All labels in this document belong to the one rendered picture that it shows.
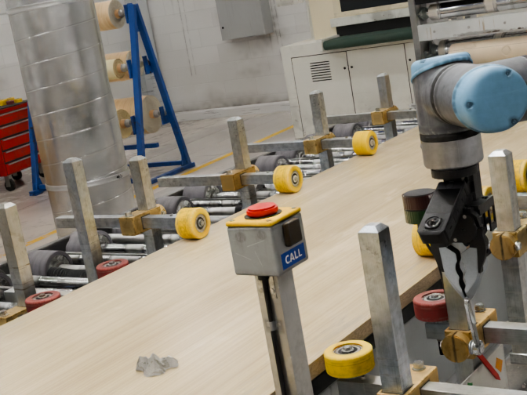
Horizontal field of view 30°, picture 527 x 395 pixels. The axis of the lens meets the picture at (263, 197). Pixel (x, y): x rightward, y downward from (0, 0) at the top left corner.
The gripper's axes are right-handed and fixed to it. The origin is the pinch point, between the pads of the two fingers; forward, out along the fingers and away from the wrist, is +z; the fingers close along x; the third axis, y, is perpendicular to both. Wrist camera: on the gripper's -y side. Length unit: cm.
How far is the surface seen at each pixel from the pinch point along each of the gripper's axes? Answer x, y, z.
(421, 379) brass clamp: 5.6, -7.6, 11.5
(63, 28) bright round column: 332, 246, -46
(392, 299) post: 6.1, -11.7, -3.1
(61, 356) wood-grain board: 72, -20, 8
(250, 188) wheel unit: 115, 101, 8
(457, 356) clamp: 7.5, 9.2, 15.1
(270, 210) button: 6.0, -37.9, -24.6
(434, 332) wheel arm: 14.7, 16.0, 13.9
